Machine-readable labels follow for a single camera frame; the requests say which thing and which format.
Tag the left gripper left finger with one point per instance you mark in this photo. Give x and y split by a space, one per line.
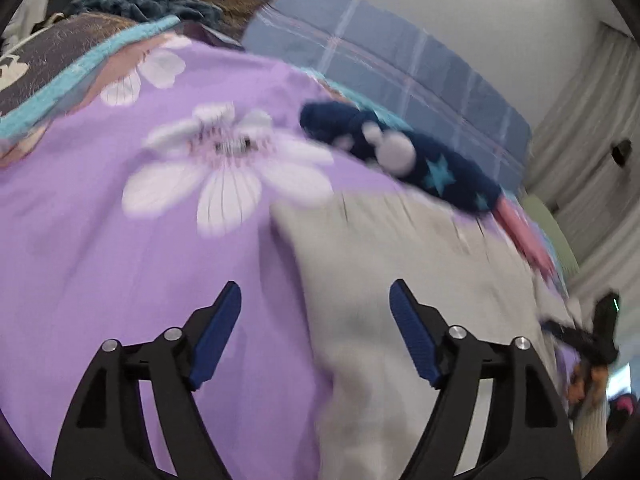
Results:
104 435

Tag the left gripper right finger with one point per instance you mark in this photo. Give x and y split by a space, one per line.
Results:
527 435

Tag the right hand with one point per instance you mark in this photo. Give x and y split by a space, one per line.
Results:
583 385

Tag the cream knit right sleeve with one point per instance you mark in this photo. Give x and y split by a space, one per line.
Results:
589 433

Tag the pink folded garment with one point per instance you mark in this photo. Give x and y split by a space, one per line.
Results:
523 237

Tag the green pillow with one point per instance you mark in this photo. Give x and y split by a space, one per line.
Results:
541 215

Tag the grey curtain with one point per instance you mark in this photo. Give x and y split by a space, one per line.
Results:
584 167

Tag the purple floral bed sheet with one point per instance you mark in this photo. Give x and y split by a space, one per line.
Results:
134 211

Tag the navy star fuzzy garment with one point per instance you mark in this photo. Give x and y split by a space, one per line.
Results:
410 157

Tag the blue plaid pillow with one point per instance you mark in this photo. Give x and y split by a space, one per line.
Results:
378 59

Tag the dark floral teal-trim blanket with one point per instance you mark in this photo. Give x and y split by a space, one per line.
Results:
56 65

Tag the teal fuzzy blanket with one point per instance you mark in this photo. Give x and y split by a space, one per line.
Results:
143 11

